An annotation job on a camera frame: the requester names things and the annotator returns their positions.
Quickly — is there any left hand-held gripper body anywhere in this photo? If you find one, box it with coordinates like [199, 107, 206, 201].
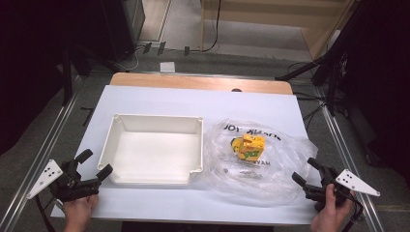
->
[26, 159, 102, 204]

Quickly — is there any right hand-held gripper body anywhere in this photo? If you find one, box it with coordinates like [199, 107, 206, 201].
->
[303, 166, 381, 213]

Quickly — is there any clear plastic bag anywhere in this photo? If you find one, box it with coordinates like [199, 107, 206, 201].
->
[203, 117, 319, 208]

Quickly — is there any white plastic tray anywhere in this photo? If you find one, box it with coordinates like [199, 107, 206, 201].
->
[97, 113, 205, 186]

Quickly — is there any yellow snack packet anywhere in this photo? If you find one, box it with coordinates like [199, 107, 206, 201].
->
[229, 132, 267, 162]

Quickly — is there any person's left hand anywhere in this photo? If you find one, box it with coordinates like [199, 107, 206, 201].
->
[62, 193, 100, 232]

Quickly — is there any person's right hand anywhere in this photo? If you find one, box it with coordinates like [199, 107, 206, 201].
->
[309, 183, 356, 232]

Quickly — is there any black floor tape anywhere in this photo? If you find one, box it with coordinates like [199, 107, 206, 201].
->
[79, 106, 96, 128]

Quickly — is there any black tripod stand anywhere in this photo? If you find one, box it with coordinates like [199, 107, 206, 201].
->
[57, 43, 125, 106]
[275, 47, 351, 117]

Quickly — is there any black curtain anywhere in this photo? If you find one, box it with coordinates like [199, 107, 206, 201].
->
[335, 0, 410, 187]
[0, 0, 107, 156]

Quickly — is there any white table mat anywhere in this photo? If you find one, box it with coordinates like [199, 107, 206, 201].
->
[50, 84, 323, 226]

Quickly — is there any white paper sheet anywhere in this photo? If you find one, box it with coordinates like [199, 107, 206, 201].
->
[160, 61, 177, 73]

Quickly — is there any wooden shelf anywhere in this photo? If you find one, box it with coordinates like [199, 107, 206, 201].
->
[199, 0, 360, 62]

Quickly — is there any dark cabinet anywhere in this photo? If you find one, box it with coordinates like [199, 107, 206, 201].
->
[96, 0, 147, 64]

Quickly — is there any aluminium rail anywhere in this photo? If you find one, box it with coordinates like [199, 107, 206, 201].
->
[0, 91, 81, 232]
[314, 87, 386, 232]

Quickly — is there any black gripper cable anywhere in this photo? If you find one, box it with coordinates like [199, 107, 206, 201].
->
[34, 193, 58, 232]
[340, 189, 366, 232]

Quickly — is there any white floor cable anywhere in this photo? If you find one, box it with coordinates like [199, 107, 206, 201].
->
[114, 45, 144, 73]

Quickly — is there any black hanging cable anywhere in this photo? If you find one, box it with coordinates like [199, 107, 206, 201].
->
[189, 0, 223, 54]

